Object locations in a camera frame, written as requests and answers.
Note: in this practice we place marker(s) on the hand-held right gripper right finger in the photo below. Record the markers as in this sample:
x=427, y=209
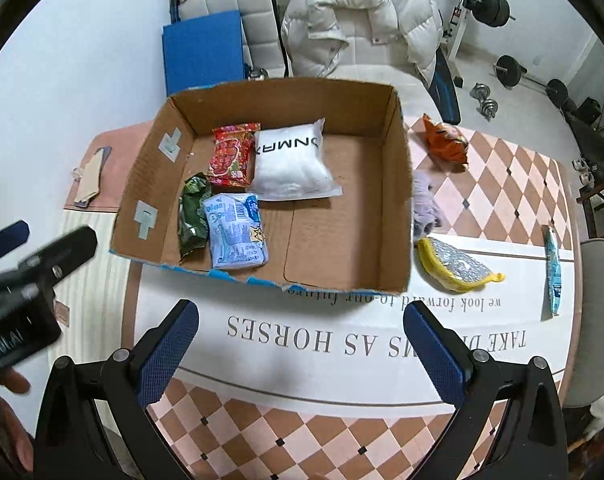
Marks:
x=434, y=355

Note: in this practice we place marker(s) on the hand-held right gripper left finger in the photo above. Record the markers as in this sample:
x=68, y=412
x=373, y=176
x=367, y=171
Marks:
x=167, y=355

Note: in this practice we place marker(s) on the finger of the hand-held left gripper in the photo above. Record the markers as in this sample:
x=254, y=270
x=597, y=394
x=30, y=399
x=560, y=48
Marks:
x=69, y=249
x=9, y=237

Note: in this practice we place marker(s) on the white soft pouch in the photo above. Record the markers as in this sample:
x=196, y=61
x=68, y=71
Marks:
x=292, y=165

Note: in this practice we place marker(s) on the person's left hand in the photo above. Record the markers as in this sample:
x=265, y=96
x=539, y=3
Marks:
x=12, y=381

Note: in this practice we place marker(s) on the wood-look table mat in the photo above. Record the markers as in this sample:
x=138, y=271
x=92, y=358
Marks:
x=89, y=280

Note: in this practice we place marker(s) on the wooden cutout pieces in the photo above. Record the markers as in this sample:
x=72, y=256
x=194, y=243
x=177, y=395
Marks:
x=89, y=180

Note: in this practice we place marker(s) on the yellow silver sponge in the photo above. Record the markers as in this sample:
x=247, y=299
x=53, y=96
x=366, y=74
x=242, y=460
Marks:
x=454, y=267

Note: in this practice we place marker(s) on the pink table mat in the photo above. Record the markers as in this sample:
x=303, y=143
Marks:
x=126, y=160

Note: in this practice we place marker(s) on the green snack packet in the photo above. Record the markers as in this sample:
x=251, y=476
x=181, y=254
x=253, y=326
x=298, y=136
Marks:
x=192, y=217

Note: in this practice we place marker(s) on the checkered printed tablecloth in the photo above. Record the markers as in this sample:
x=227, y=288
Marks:
x=302, y=360

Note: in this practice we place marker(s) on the light blue printed packet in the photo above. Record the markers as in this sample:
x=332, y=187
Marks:
x=235, y=232

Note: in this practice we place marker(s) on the slim blue packet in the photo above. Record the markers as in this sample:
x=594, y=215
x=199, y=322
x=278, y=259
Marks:
x=553, y=272

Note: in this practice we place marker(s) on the purple plush cloth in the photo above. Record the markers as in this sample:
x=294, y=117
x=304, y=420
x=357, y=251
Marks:
x=424, y=200

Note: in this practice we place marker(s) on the grey chair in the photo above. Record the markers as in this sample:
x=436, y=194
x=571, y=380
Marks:
x=594, y=320

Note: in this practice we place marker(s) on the open cardboard box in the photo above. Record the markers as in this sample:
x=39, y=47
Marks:
x=332, y=210

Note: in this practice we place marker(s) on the red candy packet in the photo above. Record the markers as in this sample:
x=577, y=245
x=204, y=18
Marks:
x=230, y=152

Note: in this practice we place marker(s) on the orange snack packet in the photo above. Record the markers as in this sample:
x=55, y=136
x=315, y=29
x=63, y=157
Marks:
x=444, y=142

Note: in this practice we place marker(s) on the wooden stool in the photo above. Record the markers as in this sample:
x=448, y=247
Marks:
x=599, y=210

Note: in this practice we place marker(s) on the blue board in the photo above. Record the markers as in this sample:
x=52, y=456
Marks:
x=201, y=55

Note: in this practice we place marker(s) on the chrome dumbbell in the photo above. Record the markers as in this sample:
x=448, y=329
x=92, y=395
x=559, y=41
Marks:
x=489, y=107
x=480, y=91

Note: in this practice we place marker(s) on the blue black weight bench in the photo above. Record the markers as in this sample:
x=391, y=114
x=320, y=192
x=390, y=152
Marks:
x=444, y=87

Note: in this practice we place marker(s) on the dark exercise machine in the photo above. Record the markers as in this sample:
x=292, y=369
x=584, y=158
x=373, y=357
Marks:
x=597, y=135

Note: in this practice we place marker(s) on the beige padded chair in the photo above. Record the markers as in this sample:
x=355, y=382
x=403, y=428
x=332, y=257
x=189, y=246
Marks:
x=259, y=15

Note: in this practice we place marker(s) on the white weight rack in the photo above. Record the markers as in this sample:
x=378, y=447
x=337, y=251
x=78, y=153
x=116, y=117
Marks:
x=463, y=25

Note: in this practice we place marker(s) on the white puffer jacket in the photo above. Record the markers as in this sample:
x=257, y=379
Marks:
x=362, y=15

